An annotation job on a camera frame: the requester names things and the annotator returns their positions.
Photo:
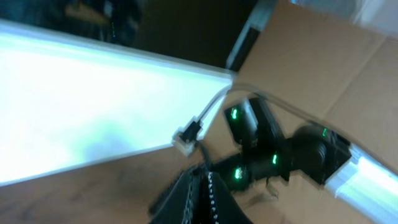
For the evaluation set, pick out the right camera cable black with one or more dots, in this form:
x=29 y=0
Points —
x=239 y=91

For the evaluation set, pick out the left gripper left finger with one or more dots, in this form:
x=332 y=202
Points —
x=182 y=201

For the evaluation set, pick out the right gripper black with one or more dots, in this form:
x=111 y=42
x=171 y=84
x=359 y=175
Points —
x=239 y=171

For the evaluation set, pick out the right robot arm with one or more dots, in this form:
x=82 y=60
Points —
x=325 y=157

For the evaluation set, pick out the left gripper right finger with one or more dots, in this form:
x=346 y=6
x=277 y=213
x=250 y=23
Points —
x=223 y=209

